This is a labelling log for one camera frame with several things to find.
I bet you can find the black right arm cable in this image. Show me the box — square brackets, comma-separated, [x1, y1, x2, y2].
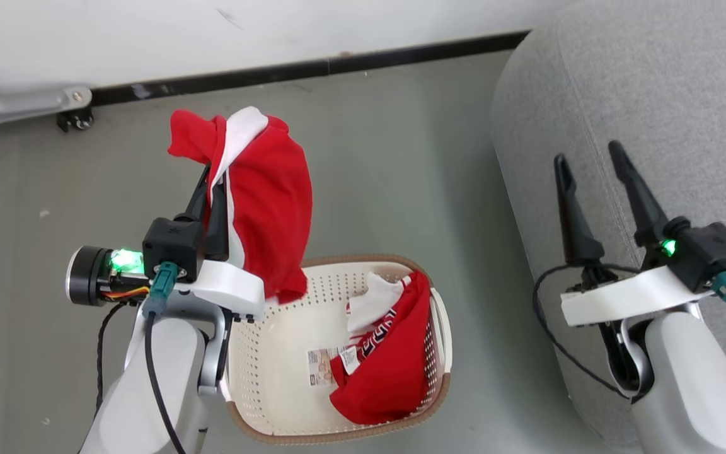
[532, 264, 640, 399]

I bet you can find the red white t-shirt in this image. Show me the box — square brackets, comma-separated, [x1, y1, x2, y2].
[168, 106, 313, 305]

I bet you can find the teal left camera cable plug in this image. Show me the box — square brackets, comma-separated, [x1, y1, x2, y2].
[142, 263, 179, 319]

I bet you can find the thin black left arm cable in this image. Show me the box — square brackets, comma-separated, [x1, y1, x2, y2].
[95, 303, 125, 417]

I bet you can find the paper label sticker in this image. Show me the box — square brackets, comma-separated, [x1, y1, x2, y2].
[307, 347, 339, 387]

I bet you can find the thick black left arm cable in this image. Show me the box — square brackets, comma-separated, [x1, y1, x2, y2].
[145, 312, 187, 454]

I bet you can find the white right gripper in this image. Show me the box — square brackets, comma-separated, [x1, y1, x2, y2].
[554, 140, 715, 327]

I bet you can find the black skirting board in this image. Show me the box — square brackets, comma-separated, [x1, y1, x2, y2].
[89, 28, 531, 108]

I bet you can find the black caster wheel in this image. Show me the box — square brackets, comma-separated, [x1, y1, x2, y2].
[56, 107, 95, 133]

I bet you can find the grey metal support foot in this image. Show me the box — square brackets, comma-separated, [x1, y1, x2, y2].
[0, 85, 94, 127]

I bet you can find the grey fabric sofa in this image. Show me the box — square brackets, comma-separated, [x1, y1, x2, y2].
[491, 0, 726, 454]

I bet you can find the red white printed jersey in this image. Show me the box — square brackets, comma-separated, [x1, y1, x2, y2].
[328, 270, 433, 426]

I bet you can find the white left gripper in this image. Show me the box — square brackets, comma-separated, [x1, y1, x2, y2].
[174, 165, 267, 323]

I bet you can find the white perforated laundry basket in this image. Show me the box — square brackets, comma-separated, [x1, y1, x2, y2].
[219, 254, 453, 446]

